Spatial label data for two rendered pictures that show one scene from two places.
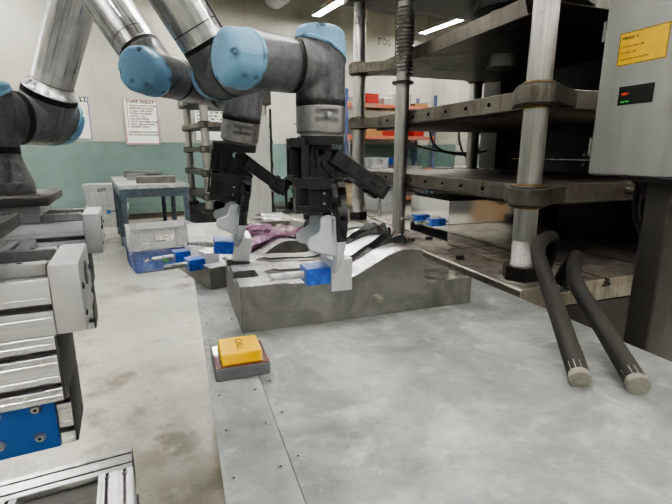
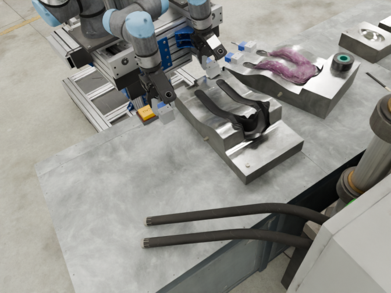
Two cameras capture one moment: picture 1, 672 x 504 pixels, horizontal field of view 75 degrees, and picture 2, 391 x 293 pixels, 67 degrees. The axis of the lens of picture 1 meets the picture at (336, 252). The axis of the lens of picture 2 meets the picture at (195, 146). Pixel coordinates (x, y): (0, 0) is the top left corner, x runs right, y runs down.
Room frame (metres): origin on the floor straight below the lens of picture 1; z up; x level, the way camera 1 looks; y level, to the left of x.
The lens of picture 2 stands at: (0.72, -0.81, 1.71)
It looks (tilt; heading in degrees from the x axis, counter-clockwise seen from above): 51 degrees down; 85
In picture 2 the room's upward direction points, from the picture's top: 10 degrees counter-clockwise
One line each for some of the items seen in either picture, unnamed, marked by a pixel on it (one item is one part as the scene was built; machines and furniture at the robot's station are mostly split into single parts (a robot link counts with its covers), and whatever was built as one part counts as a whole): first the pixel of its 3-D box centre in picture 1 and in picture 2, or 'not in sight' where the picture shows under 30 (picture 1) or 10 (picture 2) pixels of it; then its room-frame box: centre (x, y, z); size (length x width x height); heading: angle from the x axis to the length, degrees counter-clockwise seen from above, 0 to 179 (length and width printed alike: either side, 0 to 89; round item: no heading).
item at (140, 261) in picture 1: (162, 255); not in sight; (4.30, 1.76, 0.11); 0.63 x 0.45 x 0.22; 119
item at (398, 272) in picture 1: (344, 269); (232, 114); (0.95, -0.02, 0.87); 0.50 x 0.26 x 0.14; 110
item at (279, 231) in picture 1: (274, 232); (286, 62); (1.25, 0.18, 0.90); 0.26 x 0.18 x 0.08; 127
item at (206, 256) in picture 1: (190, 263); (228, 57); (1.05, 0.36, 0.86); 0.13 x 0.05 x 0.05; 127
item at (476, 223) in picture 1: (482, 217); not in sight; (1.74, -0.59, 0.87); 0.50 x 0.27 x 0.17; 110
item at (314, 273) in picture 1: (309, 273); (160, 107); (0.69, 0.04, 0.93); 0.13 x 0.05 x 0.05; 110
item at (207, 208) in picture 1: (228, 159); not in sight; (5.93, 1.44, 1.03); 1.54 x 0.94 x 2.06; 29
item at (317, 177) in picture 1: (316, 176); (152, 76); (0.69, 0.03, 1.09); 0.09 x 0.08 x 0.12; 110
